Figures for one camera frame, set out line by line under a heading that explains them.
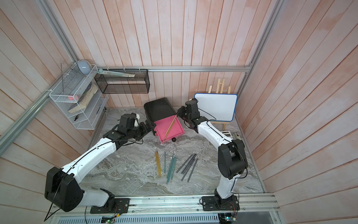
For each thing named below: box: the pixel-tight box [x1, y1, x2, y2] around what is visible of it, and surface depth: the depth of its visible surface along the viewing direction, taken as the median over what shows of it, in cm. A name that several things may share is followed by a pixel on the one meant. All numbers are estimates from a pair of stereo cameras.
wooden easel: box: [207, 78, 231, 131], surface depth 92 cm
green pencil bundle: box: [165, 154, 178, 185], surface depth 87 cm
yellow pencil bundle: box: [154, 149, 162, 178], surface depth 90 cm
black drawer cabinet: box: [143, 97, 177, 136], surface depth 99 cm
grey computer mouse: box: [76, 59, 92, 75], surface depth 85 cm
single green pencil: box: [164, 150, 166, 177], surface depth 92 cm
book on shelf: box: [68, 82, 99, 114], surface depth 83 cm
